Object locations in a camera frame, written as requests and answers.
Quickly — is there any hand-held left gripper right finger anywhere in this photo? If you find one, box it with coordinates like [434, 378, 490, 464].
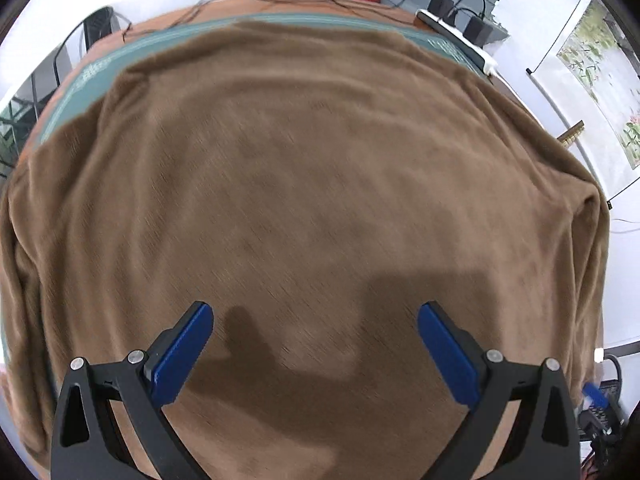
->
[417, 301, 581, 480]

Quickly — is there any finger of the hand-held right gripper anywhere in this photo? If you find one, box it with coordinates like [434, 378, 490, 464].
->
[582, 382, 610, 409]

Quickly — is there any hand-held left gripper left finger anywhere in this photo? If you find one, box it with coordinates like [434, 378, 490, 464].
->
[50, 301, 215, 480]

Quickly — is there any brown fleece towel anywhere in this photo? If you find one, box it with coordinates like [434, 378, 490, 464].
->
[0, 19, 612, 480]

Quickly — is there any black mesh chair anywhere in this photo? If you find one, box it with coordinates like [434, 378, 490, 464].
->
[595, 347, 627, 411]

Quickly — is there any wooden stick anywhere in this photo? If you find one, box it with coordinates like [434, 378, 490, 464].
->
[559, 120, 586, 147]

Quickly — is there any green table mat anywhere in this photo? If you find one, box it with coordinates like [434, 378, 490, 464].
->
[37, 11, 493, 146]

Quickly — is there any black metal rack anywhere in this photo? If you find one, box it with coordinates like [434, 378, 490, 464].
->
[0, 55, 68, 181]

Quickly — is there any white power strip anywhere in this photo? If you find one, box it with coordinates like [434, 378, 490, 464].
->
[416, 9, 498, 75]

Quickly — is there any wall scroll painting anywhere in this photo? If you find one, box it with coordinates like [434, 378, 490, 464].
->
[526, 0, 640, 207]

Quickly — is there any black cable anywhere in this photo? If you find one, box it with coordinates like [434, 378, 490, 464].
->
[122, 0, 418, 42]

